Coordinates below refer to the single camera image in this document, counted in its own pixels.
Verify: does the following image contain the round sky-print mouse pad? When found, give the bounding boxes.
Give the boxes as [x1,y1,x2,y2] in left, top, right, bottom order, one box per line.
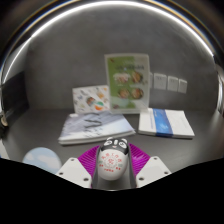
[22,146,63,175]

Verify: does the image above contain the black desk clamp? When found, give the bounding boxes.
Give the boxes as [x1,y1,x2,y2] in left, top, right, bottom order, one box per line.
[0,111,10,130]

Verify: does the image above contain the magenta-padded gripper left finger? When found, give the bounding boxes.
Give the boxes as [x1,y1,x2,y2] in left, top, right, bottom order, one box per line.
[55,144,101,190]

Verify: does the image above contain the white colourful sticker card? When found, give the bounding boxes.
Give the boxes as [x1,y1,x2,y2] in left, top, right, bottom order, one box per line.
[71,84,111,115]

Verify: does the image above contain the grey striped book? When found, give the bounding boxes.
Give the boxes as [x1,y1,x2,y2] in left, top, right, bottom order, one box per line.
[57,110,137,146]

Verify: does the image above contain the green menu sign stand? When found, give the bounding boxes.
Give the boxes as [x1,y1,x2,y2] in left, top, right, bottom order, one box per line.
[104,53,151,115]

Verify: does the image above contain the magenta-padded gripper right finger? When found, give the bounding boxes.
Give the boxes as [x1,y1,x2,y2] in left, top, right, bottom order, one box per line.
[127,143,172,190]

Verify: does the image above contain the white book with blue band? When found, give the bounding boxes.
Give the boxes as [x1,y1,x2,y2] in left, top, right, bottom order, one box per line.
[137,107,196,139]

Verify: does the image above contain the white panda computer mouse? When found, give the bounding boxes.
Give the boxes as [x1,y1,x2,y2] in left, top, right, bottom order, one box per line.
[95,136,131,182]

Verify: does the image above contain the row of white wall sockets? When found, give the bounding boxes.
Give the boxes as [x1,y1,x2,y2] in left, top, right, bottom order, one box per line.
[148,71,189,94]

